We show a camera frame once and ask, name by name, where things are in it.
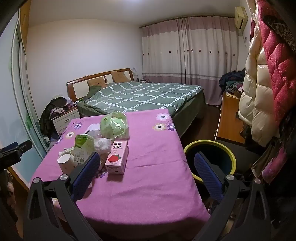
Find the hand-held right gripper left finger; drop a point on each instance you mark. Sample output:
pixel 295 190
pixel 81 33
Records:
pixel 86 173

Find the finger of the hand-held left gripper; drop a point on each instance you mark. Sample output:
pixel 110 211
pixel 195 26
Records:
pixel 10 160
pixel 20 146

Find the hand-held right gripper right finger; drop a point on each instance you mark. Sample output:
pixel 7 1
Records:
pixel 207 173

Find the yellow rimmed dark trash bin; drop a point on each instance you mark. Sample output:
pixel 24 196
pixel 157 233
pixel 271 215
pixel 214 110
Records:
pixel 222 160

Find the white paper cup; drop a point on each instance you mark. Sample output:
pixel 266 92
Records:
pixel 66 162

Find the pink strawberry milk carton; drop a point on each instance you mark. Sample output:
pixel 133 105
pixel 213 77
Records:
pixel 115 160

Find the clear plastic container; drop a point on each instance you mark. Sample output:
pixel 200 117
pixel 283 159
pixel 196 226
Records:
pixel 103 146

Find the clear plastic cup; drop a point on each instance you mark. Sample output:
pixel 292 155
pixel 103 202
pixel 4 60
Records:
pixel 94 135

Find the white foam fruit net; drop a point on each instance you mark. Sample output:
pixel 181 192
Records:
pixel 93 127

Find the green plastic bag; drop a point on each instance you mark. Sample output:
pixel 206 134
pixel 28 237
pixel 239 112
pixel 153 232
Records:
pixel 114 127

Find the dark clothes pile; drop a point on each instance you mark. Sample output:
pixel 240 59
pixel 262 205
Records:
pixel 50 109

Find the white nightstand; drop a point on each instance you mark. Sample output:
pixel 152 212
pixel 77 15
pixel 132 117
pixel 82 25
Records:
pixel 64 120

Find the pink floral tablecloth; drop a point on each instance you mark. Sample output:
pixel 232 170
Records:
pixel 157 162

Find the sliding door wardrobe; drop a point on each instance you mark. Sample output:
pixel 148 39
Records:
pixel 13 92

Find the beige bag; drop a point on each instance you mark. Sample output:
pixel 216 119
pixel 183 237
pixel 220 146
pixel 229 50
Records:
pixel 261 162

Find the wooden low cabinet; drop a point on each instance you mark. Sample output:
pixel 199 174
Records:
pixel 227 115

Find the pink floral garment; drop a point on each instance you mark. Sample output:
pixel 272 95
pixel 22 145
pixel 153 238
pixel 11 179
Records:
pixel 277 166

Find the wooden headboard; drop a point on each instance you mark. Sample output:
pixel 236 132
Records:
pixel 78 89

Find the brown pillow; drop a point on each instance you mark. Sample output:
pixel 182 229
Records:
pixel 94 82
pixel 119 76

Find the cream white down jacket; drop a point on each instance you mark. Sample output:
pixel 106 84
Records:
pixel 256 92

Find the mixed clothes pile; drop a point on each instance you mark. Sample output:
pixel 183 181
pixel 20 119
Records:
pixel 231 80

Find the bed with green plaid duvet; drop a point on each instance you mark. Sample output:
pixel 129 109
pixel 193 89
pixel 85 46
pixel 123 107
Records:
pixel 143 95

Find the white and purple curtain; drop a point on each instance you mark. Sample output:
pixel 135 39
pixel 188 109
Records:
pixel 185 58

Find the red dotted down jacket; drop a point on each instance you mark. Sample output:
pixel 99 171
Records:
pixel 279 69

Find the cream air conditioner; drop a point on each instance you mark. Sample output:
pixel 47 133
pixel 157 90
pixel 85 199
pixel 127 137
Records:
pixel 240 19

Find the dark patterned garment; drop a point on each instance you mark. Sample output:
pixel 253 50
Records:
pixel 281 27

